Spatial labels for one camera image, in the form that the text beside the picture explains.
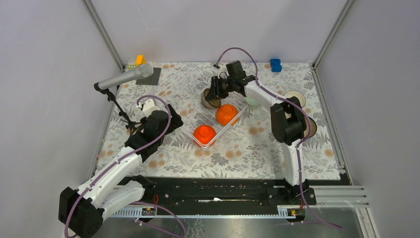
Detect yellow toy block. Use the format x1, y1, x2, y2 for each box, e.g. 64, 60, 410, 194
135, 55, 147, 66

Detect blue toy block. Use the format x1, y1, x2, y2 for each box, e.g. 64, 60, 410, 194
269, 58, 282, 72

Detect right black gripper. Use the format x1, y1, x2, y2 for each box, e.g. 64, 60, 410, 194
205, 76, 235, 101

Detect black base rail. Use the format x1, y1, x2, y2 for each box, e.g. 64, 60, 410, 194
119, 176, 302, 216

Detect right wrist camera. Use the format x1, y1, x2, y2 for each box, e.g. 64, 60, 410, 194
217, 65, 229, 79

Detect silver microphone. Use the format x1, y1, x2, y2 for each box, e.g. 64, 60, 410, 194
94, 63, 153, 92

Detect black microphone stand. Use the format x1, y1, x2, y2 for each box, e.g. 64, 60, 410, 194
104, 89, 139, 132

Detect white wire dish rack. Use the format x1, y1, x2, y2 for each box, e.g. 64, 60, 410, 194
153, 62, 248, 149

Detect dark blue glazed bowl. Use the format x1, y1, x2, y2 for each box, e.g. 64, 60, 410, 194
304, 118, 317, 138

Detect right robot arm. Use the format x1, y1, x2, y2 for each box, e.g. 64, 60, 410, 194
201, 60, 312, 206

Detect grey lego baseplate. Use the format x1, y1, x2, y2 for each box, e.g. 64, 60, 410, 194
135, 67, 161, 86

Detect orange bowl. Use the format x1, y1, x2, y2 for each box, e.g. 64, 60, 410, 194
215, 104, 239, 126
193, 125, 216, 146

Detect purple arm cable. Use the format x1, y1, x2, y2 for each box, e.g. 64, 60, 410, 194
214, 47, 344, 230
64, 95, 188, 238

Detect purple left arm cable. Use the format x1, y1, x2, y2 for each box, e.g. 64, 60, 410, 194
64, 95, 188, 238

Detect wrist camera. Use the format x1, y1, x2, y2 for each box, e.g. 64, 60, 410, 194
217, 65, 229, 79
137, 99, 161, 117

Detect black gold-rimmed bowl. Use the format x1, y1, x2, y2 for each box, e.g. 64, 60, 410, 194
201, 88, 221, 110

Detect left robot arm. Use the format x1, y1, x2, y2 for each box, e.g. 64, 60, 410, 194
58, 104, 183, 238

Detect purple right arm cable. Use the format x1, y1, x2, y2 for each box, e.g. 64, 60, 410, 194
214, 47, 344, 230

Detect teal and white bowl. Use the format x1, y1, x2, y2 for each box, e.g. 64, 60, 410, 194
284, 90, 306, 107

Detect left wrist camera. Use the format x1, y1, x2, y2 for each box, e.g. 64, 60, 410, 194
137, 99, 161, 117

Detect pale green bowl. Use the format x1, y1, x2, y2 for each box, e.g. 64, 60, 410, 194
245, 97, 261, 106

